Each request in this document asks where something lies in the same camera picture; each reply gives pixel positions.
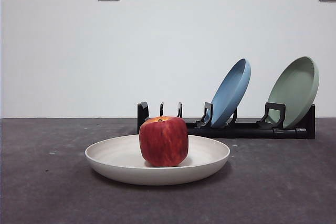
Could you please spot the green plate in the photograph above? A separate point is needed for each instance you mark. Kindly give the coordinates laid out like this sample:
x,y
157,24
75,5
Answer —
x,y
294,90

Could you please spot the blue plate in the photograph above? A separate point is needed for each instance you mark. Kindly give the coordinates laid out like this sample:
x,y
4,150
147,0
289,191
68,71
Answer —
x,y
231,90

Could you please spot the black plate rack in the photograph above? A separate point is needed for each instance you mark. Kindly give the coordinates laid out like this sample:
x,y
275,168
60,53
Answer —
x,y
236,132

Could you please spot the red apple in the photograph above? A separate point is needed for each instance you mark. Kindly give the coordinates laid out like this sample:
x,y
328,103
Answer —
x,y
162,142

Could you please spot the cream yellow plate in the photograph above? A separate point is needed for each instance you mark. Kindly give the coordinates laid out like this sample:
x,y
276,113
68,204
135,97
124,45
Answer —
x,y
118,166

